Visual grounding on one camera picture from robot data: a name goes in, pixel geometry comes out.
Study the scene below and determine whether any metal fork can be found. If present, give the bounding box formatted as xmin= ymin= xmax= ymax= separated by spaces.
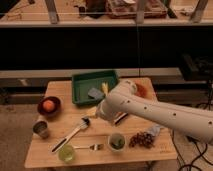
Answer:
xmin=74 ymin=144 xmax=104 ymax=151

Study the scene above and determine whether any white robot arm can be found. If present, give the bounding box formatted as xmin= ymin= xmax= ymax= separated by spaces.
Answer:
xmin=86 ymin=80 xmax=213 ymax=145

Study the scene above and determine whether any white cup with greens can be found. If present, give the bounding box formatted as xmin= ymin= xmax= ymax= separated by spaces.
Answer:
xmin=107 ymin=133 xmax=126 ymax=152

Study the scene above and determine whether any green transparent cup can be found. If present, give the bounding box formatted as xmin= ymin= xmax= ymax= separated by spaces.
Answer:
xmin=58 ymin=145 xmax=75 ymax=163

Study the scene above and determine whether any metal cup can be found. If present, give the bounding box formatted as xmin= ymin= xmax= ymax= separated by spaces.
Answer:
xmin=33 ymin=121 xmax=50 ymax=139

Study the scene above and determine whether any blue-grey sponge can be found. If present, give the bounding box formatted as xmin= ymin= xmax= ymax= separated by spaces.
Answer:
xmin=88 ymin=88 xmax=105 ymax=100

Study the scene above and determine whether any yellow corn piece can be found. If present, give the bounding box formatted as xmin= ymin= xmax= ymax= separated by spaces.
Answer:
xmin=101 ymin=82 xmax=109 ymax=95

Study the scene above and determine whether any green plastic tray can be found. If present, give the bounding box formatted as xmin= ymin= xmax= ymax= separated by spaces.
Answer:
xmin=72 ymin=70 xmax=119 ymax=106

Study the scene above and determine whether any wooden table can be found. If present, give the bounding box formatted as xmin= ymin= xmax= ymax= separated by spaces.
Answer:
xmin=25 ymin=81 xmax=177 ymax=168

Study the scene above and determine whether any dark red bowl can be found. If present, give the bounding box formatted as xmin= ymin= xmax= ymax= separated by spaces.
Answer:
xmin=37 ymin=96 xmax=61 ymax=118

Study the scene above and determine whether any orange fruit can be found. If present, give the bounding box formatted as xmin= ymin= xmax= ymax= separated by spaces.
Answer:
xmin=43 ymin=100 xmax=55 ymax=112

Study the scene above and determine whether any orange bowl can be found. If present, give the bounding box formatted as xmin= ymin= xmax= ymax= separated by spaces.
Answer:
xmin=136 ymin=84 xmax=147 ymax=98

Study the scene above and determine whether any bunch of grapes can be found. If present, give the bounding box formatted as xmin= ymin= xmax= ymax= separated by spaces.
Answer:
xmin=129 ymin=132 xmax=155 ymax=148

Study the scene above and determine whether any clear plastic bag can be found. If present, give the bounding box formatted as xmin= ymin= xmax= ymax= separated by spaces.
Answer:
xmin=146 ymin=124 xmax=162 ymax=137

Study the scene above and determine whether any black-handled knife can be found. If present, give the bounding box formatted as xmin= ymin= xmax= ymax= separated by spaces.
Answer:
xmin=115 ymin=113 xmax=128 ymax=125

